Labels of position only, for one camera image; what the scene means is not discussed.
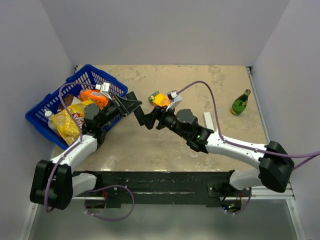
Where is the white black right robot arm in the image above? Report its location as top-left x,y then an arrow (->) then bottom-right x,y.
143,106 -> 295,197

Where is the white remote control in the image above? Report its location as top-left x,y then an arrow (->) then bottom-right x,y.
203,112 -> 215,131

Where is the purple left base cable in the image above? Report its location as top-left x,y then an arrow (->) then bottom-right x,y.
84,184 -> 136,222

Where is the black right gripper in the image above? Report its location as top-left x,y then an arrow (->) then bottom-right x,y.
139,102 -> 189,140

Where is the orange carton box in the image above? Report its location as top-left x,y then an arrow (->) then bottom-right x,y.
79,89 -> 109,109

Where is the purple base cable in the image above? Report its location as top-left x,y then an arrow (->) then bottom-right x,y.
224,191 -> 252,216
84,184 -> 136,222

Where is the yellow chips bag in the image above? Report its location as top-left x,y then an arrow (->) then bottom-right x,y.
51,99 -> 94,146

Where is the aluminium frame rail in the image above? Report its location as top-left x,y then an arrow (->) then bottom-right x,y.
251,182 -> 295,200

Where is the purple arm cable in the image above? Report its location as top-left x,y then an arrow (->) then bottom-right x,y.
44,82 -> 101,214
176,80 -> 320,171

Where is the brown white package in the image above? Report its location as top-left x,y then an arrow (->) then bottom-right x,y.
57,94 -> 82,113

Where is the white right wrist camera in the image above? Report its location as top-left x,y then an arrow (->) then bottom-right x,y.
166,90 -> 182,112

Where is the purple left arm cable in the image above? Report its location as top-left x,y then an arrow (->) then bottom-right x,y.
44,82 -> 101,214

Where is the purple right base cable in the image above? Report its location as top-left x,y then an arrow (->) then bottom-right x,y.
224,191 -> 252,216

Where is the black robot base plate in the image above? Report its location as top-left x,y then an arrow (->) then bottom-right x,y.
80,171 -> 250,208

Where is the green glass bottle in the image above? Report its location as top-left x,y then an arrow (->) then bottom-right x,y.
230,89 -> 251,116

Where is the white plastic bottle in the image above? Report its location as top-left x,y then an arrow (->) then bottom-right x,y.
44,110 -> 61,137

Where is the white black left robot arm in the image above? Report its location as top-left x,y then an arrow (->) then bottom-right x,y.
29,91 -> 142,211

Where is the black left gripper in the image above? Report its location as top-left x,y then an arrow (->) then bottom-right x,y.
98,93 -> 142,128

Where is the orange yellow battery pack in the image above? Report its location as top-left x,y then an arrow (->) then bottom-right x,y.
148,91 -> 170,107

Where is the blue plastic basket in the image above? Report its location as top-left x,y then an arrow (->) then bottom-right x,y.
25,64 -> 128,150

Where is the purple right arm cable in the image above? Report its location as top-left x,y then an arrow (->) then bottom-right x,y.
176,80 -> 320,171

